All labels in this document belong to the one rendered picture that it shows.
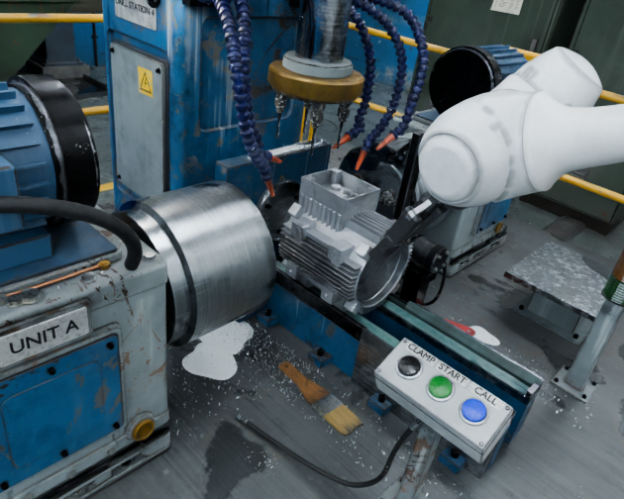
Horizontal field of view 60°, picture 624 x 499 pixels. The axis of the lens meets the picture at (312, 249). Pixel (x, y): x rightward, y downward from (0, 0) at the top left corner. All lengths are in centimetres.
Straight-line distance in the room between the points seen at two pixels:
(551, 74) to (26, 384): 70
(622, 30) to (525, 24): 62
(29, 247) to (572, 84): 66
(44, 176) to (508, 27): 391
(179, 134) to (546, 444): 91
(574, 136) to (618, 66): 351
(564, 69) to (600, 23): 341
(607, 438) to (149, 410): 85
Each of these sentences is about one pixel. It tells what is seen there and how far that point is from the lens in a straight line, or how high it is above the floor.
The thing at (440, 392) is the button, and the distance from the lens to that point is 73.
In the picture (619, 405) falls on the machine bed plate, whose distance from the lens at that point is 132.
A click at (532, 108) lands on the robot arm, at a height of 143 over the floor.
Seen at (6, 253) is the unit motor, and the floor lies 119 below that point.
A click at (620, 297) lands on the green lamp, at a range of 116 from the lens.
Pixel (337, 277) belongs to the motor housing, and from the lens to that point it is 99.
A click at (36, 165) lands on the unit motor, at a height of 130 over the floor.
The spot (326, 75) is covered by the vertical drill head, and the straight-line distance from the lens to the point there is 99.
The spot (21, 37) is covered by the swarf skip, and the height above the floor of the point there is 54.
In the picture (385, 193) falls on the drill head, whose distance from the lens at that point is 122.
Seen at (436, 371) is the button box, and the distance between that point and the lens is 75.
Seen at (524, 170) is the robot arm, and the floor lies 138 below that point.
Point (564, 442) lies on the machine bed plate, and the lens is 117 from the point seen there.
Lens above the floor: 155
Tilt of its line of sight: 30 degrees down
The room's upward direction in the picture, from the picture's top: 9 degrees clockwise
